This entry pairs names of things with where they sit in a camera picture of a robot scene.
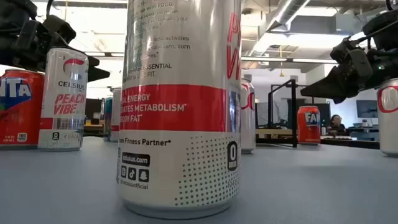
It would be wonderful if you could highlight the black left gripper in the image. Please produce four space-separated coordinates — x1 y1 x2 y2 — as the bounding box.
0 21 111 83

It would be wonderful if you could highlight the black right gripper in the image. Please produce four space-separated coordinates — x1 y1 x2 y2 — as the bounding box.
300 37 398 105

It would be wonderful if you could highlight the red Fanta can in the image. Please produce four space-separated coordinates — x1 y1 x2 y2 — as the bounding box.
0 68 45 151
297 105 322 146

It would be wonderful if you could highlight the white Celsius can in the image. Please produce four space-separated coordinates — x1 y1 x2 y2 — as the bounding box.
37 46 90 152
110 88 123 143

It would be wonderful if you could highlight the silver Diet Coke can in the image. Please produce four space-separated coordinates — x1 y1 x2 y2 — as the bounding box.
376 77 398 157
239 77 257 154

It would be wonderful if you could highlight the black can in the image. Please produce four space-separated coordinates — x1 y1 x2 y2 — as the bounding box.
116 0 243 220

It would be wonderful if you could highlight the long ceiling light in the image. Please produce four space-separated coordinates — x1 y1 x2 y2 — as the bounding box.
241 55 338 65
85 51 125 58

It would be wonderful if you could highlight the black room panel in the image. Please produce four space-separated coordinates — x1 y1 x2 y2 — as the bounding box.
320 103 331 128

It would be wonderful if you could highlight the person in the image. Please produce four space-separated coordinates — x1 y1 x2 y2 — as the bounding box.
328 114 346 133

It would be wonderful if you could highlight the black room divider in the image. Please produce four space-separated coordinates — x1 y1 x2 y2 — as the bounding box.
85 98 104 121

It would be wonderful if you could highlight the background desk with equipment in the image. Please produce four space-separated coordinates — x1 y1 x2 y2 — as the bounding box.
346 124 381 141

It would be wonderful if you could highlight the yellow hanging pendant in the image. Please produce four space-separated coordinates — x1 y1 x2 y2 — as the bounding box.
279 45 285 78

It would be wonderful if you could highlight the wooden background bench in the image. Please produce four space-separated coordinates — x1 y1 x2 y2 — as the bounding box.
83 123 105 133

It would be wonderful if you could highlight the blue grey table mat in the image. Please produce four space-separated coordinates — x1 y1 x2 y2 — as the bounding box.
0 136 398 224

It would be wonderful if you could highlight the dark wall monitor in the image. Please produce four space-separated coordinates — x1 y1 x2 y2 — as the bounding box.
356 99 379 118

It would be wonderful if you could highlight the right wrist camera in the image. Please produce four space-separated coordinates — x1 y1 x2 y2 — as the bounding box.
347 48 373 80

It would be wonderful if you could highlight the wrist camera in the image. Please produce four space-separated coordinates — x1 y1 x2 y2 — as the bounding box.
347 48 373 80
42 14 77 47

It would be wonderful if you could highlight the wooden shelf black metal frame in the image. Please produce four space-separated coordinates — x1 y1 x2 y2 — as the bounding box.
254 78 315 149

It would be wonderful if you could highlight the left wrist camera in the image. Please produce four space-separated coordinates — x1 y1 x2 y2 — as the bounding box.
42 14 77 47

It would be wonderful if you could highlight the silver ventilation duct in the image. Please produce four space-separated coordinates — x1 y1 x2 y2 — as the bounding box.
245 0 312 68

